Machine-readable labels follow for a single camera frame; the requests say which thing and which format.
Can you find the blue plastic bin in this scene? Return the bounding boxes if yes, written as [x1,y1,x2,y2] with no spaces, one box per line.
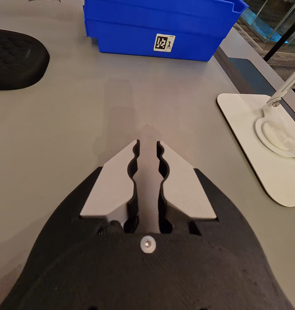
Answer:
[83,0,249,62]

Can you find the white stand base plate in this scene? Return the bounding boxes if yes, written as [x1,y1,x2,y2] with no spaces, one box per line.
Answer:
[216,93,295,207]

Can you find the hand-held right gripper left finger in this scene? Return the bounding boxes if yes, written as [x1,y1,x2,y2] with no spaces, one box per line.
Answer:
[79,139,141,233]

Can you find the black mesh pad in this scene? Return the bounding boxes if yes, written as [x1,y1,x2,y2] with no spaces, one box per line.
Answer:
[0,28,50,91]

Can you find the glass railing panel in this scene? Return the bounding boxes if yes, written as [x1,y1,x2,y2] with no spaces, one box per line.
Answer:
[237,0,295,49]

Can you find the black pole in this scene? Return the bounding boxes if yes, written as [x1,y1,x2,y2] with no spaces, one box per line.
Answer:
[263,15,295,62]

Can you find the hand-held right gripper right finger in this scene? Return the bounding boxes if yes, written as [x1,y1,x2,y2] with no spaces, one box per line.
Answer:
[156,140,217,234]

